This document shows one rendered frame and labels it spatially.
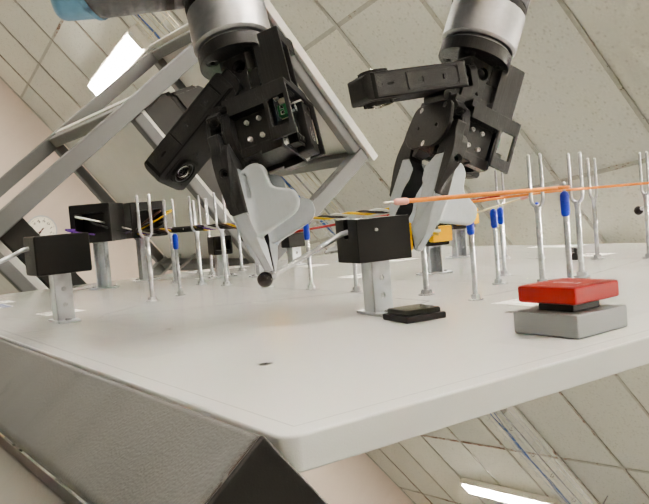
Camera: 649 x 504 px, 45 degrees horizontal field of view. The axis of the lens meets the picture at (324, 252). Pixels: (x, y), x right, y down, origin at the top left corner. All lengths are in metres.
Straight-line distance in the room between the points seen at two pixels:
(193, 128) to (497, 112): 0.29
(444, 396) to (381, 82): 0.38
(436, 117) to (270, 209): 0.20
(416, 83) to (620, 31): 2.60
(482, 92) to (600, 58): 2.63
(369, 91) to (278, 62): 0.09
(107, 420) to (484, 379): 0.22
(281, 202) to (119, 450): 0.30
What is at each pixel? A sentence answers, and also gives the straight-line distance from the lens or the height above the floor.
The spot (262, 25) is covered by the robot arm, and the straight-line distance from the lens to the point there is 0.74.
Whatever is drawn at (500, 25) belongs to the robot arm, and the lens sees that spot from 0.79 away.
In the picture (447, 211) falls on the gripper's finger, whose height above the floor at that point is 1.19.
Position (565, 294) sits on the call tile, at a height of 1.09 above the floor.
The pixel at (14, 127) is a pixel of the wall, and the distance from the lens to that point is 8.40.
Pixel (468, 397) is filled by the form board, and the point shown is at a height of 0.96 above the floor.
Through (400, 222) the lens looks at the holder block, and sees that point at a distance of 0.72.
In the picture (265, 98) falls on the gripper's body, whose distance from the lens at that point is 0.68.
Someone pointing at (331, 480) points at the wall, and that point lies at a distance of 9.40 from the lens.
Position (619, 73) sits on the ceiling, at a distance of 3.43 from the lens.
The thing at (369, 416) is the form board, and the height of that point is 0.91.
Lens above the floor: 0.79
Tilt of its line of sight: 25 degrees up
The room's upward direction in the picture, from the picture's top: 41 degrees clockwise
